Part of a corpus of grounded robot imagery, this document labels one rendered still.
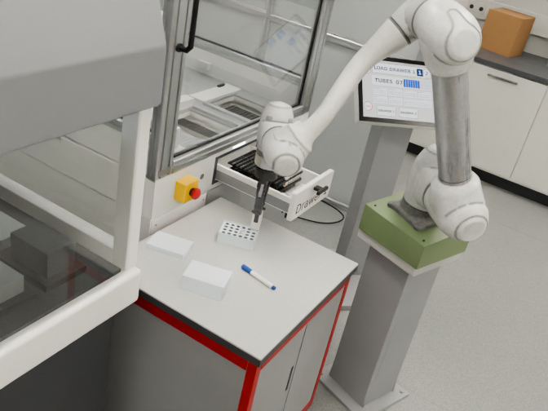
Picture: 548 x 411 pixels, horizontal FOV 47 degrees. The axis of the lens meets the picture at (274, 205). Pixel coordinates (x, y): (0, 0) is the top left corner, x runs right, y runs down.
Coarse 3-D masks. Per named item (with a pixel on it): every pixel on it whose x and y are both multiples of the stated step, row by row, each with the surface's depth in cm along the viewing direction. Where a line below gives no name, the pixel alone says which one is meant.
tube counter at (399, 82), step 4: (396, 80) 285; (400, 80) 285; (404, 80) 286; (408, 80) 287; (412, 80) 287; (416, 80) 288; (420, 80) 288; (396, 84) 284; (400, 84) 285; (404, 84) 286; (408, 84) 286; (412, 84) 287; (416, 84) 287; (420, 84) 288; (424, 84) 289; (428, 84) 289; (416, 88) 287; (420, 88) 288; (424, 88) 288; (428, 88) 289
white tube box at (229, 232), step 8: (224, 224) 212; (232, 224) 213; (240, 224) 213; (224, 232) 209; (232, 232) 208; (248, 232) 212; (256, 232) 211; (224, 240) 208; (232, 240) 207; (240, 240) 207; (248, 240) 206; (256, 240) 211; (248, 248) 208
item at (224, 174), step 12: (228, 156) 236; (240, 156) 243; (228, 168) 227; (228, 180) 227; (240, 180) 225; (252, 180) 222; (300, 180) 240; (252, 192) 223; (276, 192) 218; (276, 204) 219; (288, 204) 217
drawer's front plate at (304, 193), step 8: (320, 176) 227; (328, 176) 231; (312, 184) 221; (320, 184) 228; (328, 184) 235; (296, 192) 213; (304, 192) 217; (312, 192) 224; (328, 192) 239; (296, 200) 214; (304, 200) 220; (320, 200) 235; (296, 208) 217; (304, 208) 224; (288, 216) 216; (296, 216) 220
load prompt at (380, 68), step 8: (376, 64) 283; (384, 64) 284; (392, 64) 285; (376, 72) 282; (384, 72) 283; (392, 72) 285; (400, 72) 286; (408, 72) 287; (416, 72) 289; (424, 72) 290
